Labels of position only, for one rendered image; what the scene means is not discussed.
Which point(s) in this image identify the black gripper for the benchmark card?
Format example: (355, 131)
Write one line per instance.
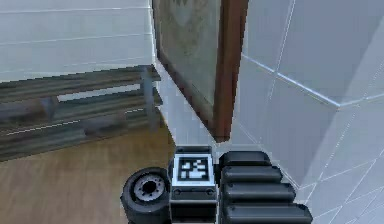
(146, 195)

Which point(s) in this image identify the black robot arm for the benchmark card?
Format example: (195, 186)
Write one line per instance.
(253, 193)

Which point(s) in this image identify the dark grey slatted shelf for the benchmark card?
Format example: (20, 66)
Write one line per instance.
(76, 110)

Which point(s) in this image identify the brown framed wall picture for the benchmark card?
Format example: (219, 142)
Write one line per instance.
(190, 50)

